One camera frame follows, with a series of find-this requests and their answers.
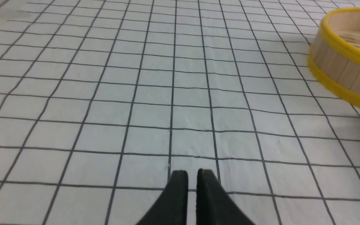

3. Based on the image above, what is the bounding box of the bamboo steamer basket yellow rim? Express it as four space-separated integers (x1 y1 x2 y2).
307 7 360 108

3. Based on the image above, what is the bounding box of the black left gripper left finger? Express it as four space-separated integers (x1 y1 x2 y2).
137 170 188 225

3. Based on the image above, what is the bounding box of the white grid tablecloth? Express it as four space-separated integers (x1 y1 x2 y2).
0 0 360 225

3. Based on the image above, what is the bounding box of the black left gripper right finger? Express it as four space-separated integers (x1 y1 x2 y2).
196 169 254 225

